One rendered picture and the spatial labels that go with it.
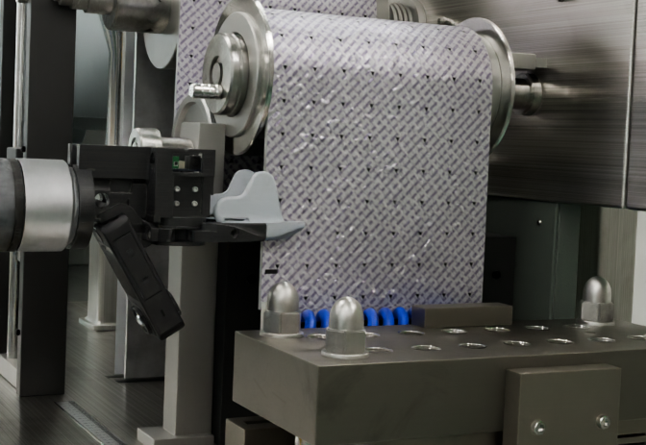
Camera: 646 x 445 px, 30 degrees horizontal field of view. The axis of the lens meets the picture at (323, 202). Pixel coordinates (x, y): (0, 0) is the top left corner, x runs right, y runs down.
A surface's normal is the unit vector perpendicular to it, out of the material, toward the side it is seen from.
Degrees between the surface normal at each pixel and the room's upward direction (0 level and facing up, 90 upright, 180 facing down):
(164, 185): 90
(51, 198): 79
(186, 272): 90
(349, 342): 90
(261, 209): 90
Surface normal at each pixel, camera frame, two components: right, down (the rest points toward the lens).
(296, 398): -0.89, -0.01
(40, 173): 0.34, -0.68
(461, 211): 0.44, 0.07
